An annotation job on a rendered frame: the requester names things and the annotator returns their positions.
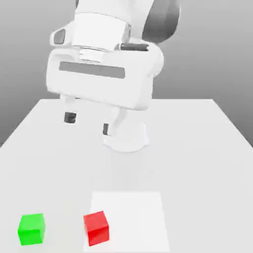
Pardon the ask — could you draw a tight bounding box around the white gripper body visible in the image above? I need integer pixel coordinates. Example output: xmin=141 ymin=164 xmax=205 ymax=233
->
xmin=45 ymin=45 xmax=165 ymax=111

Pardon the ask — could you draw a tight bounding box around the small red cube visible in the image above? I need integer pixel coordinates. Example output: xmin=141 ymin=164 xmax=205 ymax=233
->
xmin=83 ymin=211 xmax=110 ymax=247

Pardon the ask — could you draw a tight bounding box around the small green cube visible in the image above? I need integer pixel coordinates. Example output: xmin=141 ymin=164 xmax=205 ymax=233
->
xmin=17 ymin=212 xmax=45 ymax=246

